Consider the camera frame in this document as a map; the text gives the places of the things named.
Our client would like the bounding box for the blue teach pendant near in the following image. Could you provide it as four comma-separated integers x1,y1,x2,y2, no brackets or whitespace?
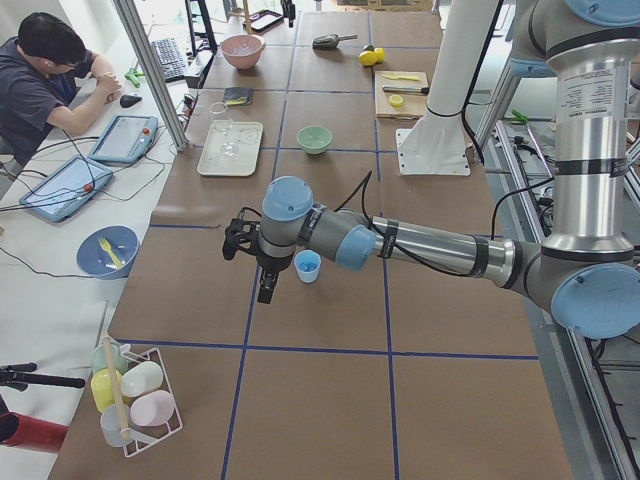
19,155,113,223

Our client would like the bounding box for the metal ice scoop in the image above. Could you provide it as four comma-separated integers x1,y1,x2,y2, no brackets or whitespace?
312,34,358,50

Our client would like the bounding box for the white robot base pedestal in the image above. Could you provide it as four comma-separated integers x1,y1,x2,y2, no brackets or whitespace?
397,0,502,176

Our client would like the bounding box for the yellow lemon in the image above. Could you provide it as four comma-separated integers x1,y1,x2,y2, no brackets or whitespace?
358,50,378,67
374,47,385,63

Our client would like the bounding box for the light blue plastic cup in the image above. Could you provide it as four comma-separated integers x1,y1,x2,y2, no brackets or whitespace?
294,249,321,283

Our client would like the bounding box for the green bowl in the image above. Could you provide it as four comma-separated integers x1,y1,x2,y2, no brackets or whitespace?
296,125,333,155

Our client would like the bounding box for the yellow lemon far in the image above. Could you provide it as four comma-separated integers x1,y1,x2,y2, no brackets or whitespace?
374,47,385,63

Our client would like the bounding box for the grey folded cloth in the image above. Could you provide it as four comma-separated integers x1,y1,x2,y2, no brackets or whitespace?
223,86,254,106

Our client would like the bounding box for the lemon half slice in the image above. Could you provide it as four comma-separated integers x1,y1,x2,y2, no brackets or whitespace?
389,94,404,108

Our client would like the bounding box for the seated person dark shirt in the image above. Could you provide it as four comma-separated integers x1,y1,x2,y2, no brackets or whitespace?
1,12,121,167

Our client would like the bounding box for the blue teach pendant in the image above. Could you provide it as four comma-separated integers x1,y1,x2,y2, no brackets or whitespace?
88,115,159,165
19,155,113,223

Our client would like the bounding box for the cream bear tray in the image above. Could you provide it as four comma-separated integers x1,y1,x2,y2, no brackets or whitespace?
196,120,263,177

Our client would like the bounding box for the white wire cup rack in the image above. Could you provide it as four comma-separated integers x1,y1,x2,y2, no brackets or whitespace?
100,336,183,458

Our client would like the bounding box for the aluminium frame post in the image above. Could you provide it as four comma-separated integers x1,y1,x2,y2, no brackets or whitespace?
113,0,189,152

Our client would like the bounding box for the black keyboard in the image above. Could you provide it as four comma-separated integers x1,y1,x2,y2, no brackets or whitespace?
151,38,189,83

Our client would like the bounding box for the black camera tripod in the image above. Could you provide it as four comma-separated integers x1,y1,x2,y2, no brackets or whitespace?
1,362,85,392

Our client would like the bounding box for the pink bowl with ice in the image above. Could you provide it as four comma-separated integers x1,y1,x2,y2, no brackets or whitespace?
220,35,266,70

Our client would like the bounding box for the wooden cutting board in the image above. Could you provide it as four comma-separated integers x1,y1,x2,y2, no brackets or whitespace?
374,70,429,119

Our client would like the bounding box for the black computer mouse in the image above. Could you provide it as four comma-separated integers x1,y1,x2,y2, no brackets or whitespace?
119,94,142,108

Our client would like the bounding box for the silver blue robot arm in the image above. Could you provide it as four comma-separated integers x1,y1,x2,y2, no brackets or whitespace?
253,1,639,339

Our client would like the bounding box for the clear wine glass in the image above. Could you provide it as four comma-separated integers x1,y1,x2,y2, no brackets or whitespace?
209,102,238,157

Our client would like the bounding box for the red cylinder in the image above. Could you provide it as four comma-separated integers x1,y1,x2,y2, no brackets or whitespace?
1,412,68,453

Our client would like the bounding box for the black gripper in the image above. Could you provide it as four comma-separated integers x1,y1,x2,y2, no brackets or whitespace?
256,238,295,304

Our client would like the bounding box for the blue teach pendant far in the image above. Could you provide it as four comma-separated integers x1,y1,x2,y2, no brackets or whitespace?
88,115,159,165

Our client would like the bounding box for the yellow plastic fork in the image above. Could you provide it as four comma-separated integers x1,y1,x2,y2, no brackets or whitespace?
98,237,124,269

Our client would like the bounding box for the yellow lemon near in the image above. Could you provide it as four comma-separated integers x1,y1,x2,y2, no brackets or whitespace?
358,50,378,67

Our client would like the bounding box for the blue bowl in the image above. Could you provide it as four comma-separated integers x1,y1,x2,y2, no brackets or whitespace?
76,225,139,280

